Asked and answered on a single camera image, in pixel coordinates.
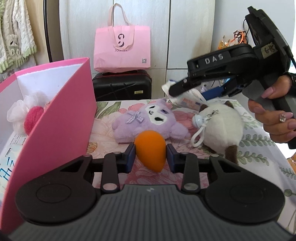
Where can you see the black suitcase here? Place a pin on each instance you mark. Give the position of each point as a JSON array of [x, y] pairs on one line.
[[120, 85]]

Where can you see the pink tote bag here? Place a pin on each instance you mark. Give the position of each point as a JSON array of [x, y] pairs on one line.
[[120, 55]]

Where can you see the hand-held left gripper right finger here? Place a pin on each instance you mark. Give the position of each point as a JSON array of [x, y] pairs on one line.
[[170, 157]]

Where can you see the light wood wardrobe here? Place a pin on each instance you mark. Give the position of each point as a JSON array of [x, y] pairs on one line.
[[185, 27]]

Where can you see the purple plush toy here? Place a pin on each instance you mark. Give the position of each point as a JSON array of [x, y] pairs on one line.
[[138, 125]]

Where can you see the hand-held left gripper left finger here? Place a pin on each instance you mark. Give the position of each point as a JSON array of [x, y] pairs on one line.
[[131, 156]]

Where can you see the white printed packet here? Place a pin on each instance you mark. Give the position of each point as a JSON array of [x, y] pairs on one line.
[[192, 98]]

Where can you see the pink pom-pom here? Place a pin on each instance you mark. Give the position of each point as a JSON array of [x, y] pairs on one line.
[[32, 118]]

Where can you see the white mesh puff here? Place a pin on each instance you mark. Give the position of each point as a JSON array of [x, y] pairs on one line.
[[17, 111]]

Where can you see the pink cardboard box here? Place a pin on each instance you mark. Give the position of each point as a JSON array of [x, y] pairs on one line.
[[57, 139]]

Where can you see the floral leaf tablecloth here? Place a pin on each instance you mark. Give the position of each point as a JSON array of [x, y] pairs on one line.
[[254, 148]]

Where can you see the person's right hand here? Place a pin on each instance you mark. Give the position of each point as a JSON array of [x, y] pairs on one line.
[[275, 126]]

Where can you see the orange makeup sponge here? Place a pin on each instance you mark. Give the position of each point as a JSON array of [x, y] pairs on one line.
[[150, 148]]

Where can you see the white fleece jacket green trim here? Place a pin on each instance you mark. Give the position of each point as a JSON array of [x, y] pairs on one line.
[[13, 34]]

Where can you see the light wooden board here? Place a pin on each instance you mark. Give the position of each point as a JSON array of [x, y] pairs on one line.
[[38, 23]]

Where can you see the white brown plush toy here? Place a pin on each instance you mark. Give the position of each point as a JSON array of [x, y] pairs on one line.
[[222, 129]]

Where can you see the white printed paper sheet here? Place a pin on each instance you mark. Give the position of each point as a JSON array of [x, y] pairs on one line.
[[13, 150]]

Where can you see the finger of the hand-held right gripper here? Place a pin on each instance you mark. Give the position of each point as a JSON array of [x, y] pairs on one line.
[[215, 92], [182, 87]]

